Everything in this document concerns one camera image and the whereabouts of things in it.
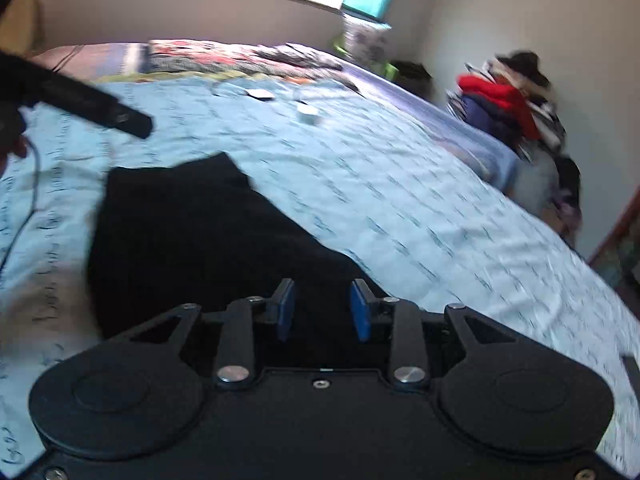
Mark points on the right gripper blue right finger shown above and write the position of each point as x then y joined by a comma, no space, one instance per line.
361,302

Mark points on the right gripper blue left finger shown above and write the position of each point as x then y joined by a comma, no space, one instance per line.
283,306

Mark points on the black pants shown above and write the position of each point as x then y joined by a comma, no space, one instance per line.
199,233

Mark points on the patterned floral bedsheet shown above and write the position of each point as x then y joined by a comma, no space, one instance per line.
158,58

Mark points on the white script-print quilt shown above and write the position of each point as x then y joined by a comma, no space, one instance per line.
361,177

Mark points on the grey clothes bundle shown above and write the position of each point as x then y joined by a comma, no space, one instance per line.
534,183

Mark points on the navy folded clothes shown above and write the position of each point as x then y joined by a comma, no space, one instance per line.
482,114

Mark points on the black bag near stool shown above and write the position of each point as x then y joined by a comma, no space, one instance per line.
412,77

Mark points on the red jacket on pile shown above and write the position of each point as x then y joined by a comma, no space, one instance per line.
506,97

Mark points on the floral white pillow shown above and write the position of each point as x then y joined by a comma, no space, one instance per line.
365,42

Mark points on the dark tablet on bed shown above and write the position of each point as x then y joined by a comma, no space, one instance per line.
633,372

